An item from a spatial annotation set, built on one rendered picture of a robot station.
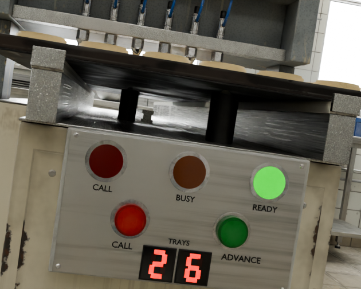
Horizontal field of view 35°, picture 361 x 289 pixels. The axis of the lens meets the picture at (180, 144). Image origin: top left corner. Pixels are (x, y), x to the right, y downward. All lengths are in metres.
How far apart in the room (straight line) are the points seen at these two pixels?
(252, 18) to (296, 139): 0.77
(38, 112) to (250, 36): 0.92
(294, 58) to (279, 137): 0.63
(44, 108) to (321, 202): 0.30
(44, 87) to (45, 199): 0.11
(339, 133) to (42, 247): 0.32
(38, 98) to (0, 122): 0.74
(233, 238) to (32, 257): 0.20
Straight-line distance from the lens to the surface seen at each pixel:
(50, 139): 0.58
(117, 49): 0.57
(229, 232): 0.56
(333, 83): 0.62
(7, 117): 1.28
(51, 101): 0.55
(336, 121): 0.59
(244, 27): 1.40
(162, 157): 0.55
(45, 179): 0.58
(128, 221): 0.55
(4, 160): 1.29
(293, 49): 1.34
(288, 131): 0.70
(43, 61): 0.54
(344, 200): 4.72
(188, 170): 0.55
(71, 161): 0.55
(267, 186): 0.57
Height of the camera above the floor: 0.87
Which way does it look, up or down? 3 degrees down
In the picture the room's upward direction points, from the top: 8 degrees clockwise
